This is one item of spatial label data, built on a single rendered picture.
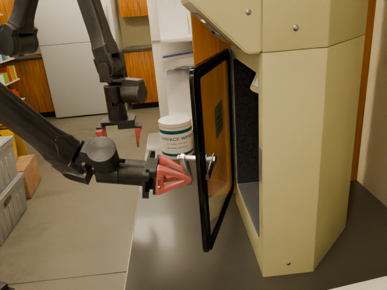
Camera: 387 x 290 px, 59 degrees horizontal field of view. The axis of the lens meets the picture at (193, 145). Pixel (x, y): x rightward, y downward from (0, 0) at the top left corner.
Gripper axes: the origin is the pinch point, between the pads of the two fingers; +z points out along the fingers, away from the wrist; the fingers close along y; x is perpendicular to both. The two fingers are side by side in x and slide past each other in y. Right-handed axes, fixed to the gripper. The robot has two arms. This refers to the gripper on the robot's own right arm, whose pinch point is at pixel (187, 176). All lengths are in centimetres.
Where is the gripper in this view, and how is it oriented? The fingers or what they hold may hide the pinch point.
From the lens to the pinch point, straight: 76.1
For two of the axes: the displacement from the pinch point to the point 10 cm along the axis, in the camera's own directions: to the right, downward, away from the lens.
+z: 10.0, 0.8, 0.1
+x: -0.8, 8.8, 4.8
